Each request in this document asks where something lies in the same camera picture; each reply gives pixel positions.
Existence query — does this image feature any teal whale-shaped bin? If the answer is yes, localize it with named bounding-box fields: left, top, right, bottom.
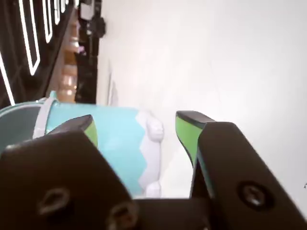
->
left=0, top=90, right=165, bottom=198

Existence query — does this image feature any dark background furniture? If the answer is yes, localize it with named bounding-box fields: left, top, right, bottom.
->
left=74, top=0, right=106, bottom=104

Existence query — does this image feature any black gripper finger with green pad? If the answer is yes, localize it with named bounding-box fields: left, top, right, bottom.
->
left=0, top=115, right=139, bottom=230
left=175, top=110, right=307, bottom=230

